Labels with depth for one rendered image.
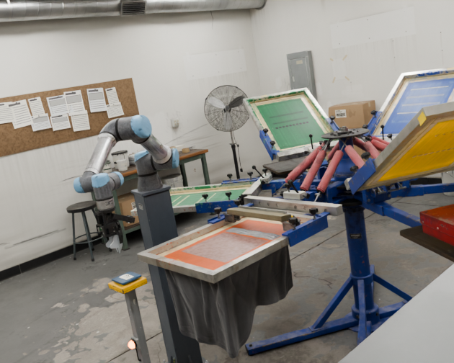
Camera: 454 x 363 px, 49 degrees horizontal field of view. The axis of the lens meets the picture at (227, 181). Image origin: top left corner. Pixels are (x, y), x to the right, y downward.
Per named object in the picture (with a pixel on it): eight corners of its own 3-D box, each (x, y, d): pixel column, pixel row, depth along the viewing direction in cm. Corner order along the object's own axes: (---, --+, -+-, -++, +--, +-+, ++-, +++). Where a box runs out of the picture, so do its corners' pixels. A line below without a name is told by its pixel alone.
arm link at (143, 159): (142, 171, 305) (137, 149, 302) (162, 168, 302) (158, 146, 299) (133, 176, 294) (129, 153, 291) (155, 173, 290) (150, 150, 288)
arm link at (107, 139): (99, 116, 260) (68, 182, 226) (119, 113, 257) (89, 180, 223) (109, 133, 268) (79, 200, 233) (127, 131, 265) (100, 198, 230)
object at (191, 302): (234, 361, 229) (218, 273, 220) (175, 333, 262) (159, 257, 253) (238, 357, 231) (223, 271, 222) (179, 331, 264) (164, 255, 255)
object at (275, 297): (237, 357, 230) (222, 271, 221) (232, 354, 232) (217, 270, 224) (300, 314, 259) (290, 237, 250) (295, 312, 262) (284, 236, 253)
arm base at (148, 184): (134, 189, 303) (130, 173, 301) (156, 184, 310) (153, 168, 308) (143, 193, 290) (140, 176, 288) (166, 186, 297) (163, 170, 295)
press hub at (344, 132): (376, 342, 316) (353, 131, 288) (326, 326, 345) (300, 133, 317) (407, 315, 341) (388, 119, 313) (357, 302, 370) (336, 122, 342)
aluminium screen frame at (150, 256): (214, 284, 209) (212, 275, 208) (138, 261, 252) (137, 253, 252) (326, 224, 259) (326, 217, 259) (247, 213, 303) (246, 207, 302)
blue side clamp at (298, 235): (290, 247, 239) (289, 233, 238) (282, 245, 243) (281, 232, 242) (328, 227, 259) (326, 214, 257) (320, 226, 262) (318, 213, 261)
